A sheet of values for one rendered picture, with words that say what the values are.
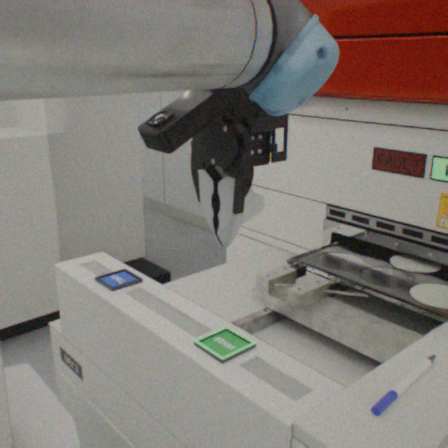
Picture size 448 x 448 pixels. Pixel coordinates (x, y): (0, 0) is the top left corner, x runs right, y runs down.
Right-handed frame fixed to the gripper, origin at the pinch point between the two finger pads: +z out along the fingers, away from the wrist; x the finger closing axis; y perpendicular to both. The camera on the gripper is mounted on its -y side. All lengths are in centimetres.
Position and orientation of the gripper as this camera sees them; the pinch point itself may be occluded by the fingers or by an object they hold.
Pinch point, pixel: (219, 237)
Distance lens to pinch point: 59.2
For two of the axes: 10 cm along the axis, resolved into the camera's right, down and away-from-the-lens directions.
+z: 0.0, 9.5, 3.1
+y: 7.5, -2.1, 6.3
